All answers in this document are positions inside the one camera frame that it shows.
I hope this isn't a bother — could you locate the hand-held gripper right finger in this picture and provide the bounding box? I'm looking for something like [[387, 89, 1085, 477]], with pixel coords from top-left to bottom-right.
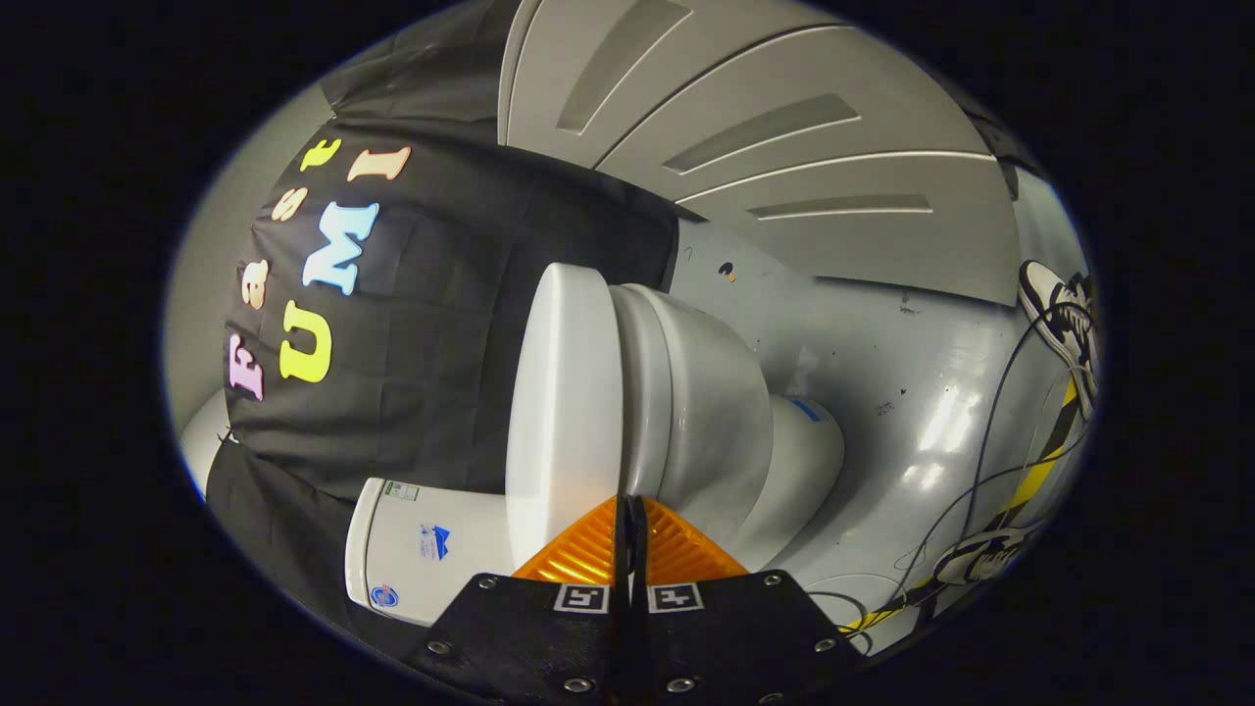
[[627, 494, 867, 703]]

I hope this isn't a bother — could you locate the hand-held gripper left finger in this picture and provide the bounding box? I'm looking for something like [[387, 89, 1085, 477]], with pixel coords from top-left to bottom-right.
[[405, 494, 629, 703]]

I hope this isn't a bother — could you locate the person's black white sneaker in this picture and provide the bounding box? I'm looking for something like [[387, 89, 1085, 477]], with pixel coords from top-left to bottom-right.
[[1017, 259, 1101, 421], [931, 528, 1032, 589]]

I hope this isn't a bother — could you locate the yellow black floor tape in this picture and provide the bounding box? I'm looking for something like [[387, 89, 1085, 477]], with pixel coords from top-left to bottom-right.
[[839, 378, 1079, 633]]

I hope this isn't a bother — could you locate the black backdrop cloth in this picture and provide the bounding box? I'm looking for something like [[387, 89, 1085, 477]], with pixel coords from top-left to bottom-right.
[[204, 0, 680, 638]]

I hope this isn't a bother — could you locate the grey drawer cabinet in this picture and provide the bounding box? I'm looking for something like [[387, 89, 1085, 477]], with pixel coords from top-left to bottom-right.
[[497, 0, 1023, 307]]

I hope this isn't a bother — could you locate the thin black cable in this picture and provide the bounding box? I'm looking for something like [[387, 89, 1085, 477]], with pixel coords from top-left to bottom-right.
[[804, 299, 1095, 654]]

